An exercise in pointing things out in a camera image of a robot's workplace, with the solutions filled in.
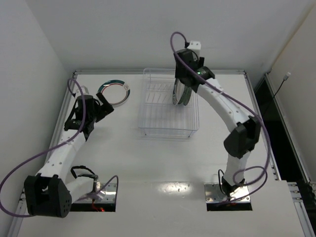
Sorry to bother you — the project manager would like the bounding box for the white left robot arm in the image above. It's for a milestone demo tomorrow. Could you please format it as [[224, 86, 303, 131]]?
[[24, 92, 114, 218]]

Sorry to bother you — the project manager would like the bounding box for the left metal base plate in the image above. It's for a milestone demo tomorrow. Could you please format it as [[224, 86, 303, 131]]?
[[77, 183, 117, 204]]

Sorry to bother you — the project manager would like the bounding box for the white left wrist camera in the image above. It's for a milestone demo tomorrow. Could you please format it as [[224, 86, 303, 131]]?
[[76, 85, 89, 96]]

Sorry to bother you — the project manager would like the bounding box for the metal base plate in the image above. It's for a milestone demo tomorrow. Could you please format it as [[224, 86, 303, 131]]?
[[204, 183, 251, 204], [77, 183, 117, 204]]

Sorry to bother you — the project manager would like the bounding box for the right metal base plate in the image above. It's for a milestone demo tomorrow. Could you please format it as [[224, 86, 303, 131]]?
[[204, 183, 251, 204]]

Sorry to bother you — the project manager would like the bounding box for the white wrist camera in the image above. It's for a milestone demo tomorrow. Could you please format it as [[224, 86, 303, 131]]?
[[186, 40, 201, 58], [76, 85, 89, 96]]

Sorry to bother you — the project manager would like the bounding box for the white plate green line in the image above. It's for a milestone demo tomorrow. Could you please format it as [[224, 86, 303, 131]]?
[[183, 87, 192, 106]]

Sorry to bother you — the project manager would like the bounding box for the black wall cable with plug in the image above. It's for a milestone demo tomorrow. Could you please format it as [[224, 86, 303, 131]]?
[[271, 72, 291, 99]]

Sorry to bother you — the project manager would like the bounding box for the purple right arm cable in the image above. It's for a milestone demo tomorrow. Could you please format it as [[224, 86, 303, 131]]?
[[170, 31, 272, 203]]

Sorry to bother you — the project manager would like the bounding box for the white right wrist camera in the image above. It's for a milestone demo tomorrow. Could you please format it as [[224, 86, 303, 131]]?
[[186, 40, 201, 58]]

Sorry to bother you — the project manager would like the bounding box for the green red rimmed plate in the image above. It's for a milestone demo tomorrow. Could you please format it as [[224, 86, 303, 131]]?
[[172, 79, 185, 105], [98, 79, 130, 107]]

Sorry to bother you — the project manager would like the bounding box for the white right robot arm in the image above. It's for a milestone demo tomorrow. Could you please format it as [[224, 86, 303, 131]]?
[[174, 48, 261, 196]]

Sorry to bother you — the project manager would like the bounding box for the teal patterned small plate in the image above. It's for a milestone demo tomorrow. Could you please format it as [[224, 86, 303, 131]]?
[[178, 86, 187, 105]]

